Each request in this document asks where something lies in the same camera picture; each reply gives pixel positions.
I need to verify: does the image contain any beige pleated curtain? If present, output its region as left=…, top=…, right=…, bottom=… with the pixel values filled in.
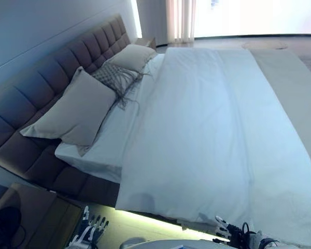
left=164, top=0, right=196, bottom=47

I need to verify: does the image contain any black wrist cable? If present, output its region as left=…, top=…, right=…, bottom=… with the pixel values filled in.
left=239, top=222, right=252, bottom=237

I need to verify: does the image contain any black silver robot right hand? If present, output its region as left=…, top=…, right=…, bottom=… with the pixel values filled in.
left=214, top=215, right=246, bottom=243

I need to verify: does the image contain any grey woven fringed cushion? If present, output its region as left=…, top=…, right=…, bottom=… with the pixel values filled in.
left=90, top=63, right=153, bottom=117

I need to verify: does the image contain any beige pillow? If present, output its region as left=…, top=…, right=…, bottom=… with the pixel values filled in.
left=19, top=66, right=117, bottom=156
left=107, top=43, right=158, bottom=73

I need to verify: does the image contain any black silver robot left hand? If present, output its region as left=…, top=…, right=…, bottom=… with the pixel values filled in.
left=72, top=206, right=109, bottom=246

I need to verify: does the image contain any grey tufted headboard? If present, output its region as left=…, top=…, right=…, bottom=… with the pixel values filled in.
left=0, top=14, right=132, bottom=167

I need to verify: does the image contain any wooden nightstand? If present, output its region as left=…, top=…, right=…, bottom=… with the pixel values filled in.
left=0, top=183, right=82, bottom=249
left=134, top=37, right=156, bottom=50

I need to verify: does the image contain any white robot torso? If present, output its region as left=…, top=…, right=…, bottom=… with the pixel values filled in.
left=119, top=237, right=231, bottom=249

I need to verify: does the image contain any white duvet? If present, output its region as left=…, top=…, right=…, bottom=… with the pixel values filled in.
left=115, top=47, right=311, bottom=247

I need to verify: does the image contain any white fitted sheet mattress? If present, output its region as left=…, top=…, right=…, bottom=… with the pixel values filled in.
left=54, top=53, right=166, bottom=184

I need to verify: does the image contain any black bundle of gear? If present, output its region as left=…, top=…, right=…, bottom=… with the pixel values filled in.
left=0, top=206, right=23, bottom=249

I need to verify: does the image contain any beige bed blanket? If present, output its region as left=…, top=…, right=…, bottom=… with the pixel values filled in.
left=248, top=48, right=311, bottom=169

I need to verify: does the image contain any glowing wall light strip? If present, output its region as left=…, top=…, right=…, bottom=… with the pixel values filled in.
left=131, top=0, right=143, bottom=39

